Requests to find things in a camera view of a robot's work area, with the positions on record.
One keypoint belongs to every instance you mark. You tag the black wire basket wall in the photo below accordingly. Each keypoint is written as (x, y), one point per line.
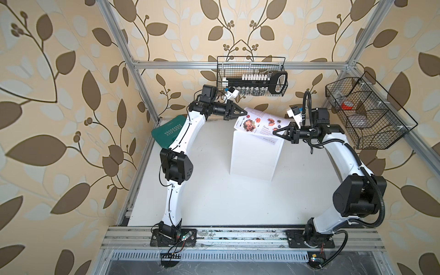
(379, 118)
(232, 66)

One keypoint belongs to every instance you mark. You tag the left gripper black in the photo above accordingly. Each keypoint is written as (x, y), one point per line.
(231, 107)

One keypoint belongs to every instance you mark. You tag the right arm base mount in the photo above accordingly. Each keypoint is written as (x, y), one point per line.
(309, 238)

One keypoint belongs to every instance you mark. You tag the printed paper restaurant menu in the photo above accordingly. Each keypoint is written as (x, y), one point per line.
(260, 125)

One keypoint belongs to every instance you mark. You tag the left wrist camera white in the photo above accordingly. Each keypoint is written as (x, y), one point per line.
(232, 94)

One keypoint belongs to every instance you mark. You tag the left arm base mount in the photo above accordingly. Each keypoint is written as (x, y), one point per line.
(169, 237)

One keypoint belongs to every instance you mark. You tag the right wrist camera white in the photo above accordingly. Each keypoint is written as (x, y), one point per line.
(296, 114)

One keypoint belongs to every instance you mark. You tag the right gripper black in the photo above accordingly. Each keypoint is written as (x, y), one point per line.
(294, 133)

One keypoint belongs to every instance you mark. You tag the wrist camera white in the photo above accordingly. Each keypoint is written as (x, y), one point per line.
(232, 94)
(296, 114)

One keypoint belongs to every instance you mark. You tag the white narrow menu rack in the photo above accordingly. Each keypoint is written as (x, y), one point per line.
(254, 157)

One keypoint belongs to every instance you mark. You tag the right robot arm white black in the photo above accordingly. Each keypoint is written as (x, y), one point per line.
(358, 199)

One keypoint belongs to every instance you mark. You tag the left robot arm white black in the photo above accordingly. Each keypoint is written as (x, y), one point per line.
(175, 162)

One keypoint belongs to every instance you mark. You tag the red item in basket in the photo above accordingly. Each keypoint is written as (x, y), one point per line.
(347, 105)

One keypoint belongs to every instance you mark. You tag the black wire basket right wall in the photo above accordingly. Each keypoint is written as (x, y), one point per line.
(379, 118)

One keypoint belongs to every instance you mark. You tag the black wire basket back wall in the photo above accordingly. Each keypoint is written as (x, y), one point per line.
(232, 66)

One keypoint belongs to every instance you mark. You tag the aluminium frame bars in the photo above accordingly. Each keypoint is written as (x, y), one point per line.
(220, 38)

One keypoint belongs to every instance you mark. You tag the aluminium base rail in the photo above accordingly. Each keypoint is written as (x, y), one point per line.
(270, 250)

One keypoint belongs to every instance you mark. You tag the green plastic tool case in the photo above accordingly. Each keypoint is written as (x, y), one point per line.
(166, 134)

